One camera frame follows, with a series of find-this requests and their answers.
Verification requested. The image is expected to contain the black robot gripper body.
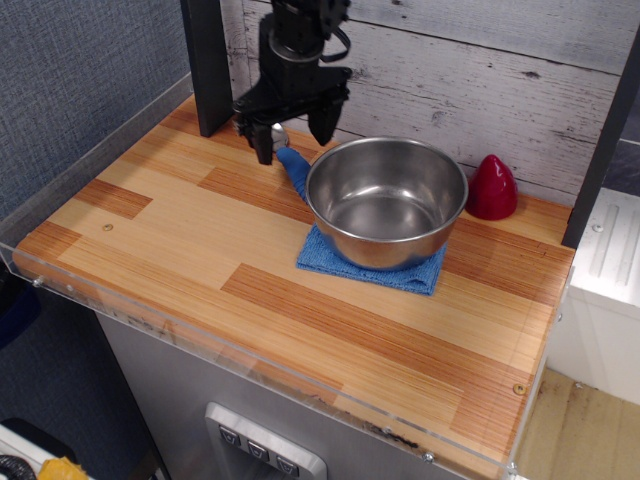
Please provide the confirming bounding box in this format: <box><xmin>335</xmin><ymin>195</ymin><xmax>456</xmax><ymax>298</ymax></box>
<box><xmin>233</xmin><ymin>42</ymin><xmax>351</xmax><ymax>135</ymax></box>

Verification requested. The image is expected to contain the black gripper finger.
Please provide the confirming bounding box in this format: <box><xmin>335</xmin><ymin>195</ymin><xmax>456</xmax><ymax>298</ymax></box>
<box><xmin>307</xmin><ymin>99</ymin><xmax>345</xmax><ymax>146</ymax></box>
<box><xmin>247</xmin><ymin>123</ymin><xmax>273</xmax><ymax>165</ymax></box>

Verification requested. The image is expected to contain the blue handled metal spoon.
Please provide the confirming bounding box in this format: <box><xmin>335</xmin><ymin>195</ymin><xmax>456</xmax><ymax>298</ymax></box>
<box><xmin>271</xmin><ymin>123</ymin><xmax>311</xmax><ymax>202</ymax></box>

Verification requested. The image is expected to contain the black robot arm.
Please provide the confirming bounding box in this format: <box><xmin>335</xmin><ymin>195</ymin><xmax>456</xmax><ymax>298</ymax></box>
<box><xmin>233</xmin><ymin>1</ymin><xmax>352</xmax><ymax>165</ymax></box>

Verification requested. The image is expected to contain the stainless steel bowl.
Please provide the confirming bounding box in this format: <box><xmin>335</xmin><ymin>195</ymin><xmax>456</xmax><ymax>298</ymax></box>
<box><xmin>305</xmin><ymin>137</ymin><xmax>468</xmax><ymax>271</ymax></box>

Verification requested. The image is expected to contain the red cone shaped object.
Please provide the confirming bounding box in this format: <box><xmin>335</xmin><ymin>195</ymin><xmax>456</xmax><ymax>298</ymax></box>
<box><xmin>466</xmin><ymin>154</ymin><xmax>518</xmax><ymax>221</ymax></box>

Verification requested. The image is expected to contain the blue folded cloth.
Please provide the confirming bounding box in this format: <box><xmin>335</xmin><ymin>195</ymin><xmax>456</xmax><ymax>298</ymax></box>
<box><xmin>296</xmin><ymin>224</ymin><xmax>447</xmax><ymax>296</ymax></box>

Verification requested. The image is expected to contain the clear acrylic table guard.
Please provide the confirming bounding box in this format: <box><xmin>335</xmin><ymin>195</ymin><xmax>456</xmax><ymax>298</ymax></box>
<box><xmin>1</xmin><ymin>77</ymin><xmax>573</xmax><ymax>479</ymax></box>

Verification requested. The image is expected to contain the stainless steel cabinet front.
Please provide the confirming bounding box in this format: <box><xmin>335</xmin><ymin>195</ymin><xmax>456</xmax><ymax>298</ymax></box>
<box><xmin>99</xmin><ymin>315</ymin><xmax>504</xmax><ymax>479</ymax></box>

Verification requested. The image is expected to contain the silver control panel with buttons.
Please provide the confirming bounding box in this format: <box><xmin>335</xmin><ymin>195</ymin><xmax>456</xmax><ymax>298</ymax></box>
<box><xmin>205</xmin><ymin>402</ymin><xmax>328</xmax><ymax>479</ymax></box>

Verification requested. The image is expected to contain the white ribbed side unit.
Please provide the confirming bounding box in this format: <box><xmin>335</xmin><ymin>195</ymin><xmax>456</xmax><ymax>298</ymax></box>
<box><xmin>547</xmin><ymin>188</ymin><xmax>639</xmax><ymax>404</ymax></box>

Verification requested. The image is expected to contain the yellow object bottom left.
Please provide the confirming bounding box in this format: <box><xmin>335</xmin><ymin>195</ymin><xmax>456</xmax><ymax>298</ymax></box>
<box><xmin>37</xmin><ymin>457</ymin><xmax>89</xmax><ymax>480</ymax></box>

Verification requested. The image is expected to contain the dark left vertical post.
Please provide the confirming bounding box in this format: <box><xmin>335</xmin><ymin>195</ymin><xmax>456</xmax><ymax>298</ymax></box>
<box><xmin>180</xmin><ymin>0</ymin><xmax>233</xmax><ymax>137</ymax></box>

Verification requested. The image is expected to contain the dark vertical post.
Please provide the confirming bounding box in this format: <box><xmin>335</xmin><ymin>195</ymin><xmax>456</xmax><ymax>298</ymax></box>
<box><xmin>562</xmin><ymin>32</ymin><xmax>639</xmax><ymax>249</ymax></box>
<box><xmin>180</xmin><ymin>0</ymin><xmax>233</xmax><ymax>137</ymax></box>

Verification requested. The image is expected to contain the dark right vertical post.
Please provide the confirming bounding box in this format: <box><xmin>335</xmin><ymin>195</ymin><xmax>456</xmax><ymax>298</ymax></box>
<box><xmin>562</xmin><ymin>32</ymin><xmax>639</xmax><ymax>249</ymax></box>

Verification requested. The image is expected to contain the black braided cable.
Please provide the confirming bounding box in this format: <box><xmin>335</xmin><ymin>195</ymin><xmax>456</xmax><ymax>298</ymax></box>
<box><xmin>0</xmin><ymin>453</ymin><xmax>36</xmax><ymax>480</ymax></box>

